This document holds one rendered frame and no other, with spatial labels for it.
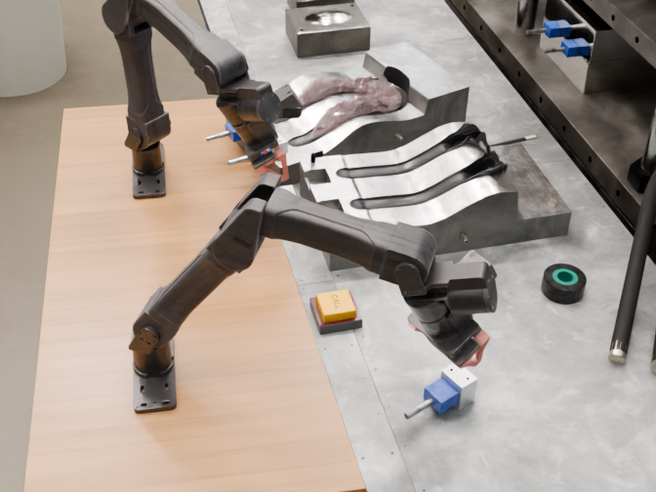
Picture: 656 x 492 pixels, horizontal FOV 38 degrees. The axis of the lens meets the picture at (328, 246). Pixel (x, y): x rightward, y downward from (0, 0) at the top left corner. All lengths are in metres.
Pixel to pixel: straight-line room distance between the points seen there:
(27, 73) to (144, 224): 2.18
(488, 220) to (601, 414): 0.46
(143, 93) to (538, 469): 1.06
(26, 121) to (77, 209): 1.93
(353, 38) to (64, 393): 1.32
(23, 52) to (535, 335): 2.78
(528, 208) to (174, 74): 2.49
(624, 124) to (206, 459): 1.37
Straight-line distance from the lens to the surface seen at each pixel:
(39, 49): 4.08
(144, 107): 2.00
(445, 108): 2.22
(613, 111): 2.47
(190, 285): 1.47
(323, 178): 1.97
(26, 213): 3.45
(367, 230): 1.31
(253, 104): 1.73
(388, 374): 1.65
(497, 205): 1.87
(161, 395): 1.62
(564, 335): 1.77
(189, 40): 1.79
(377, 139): 2.14
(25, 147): 3.80
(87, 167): 2.18
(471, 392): 1.60
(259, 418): 1.58
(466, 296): 1.33
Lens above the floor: 2.00
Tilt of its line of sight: 39 degrees down
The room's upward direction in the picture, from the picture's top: 1 degrees clockwise
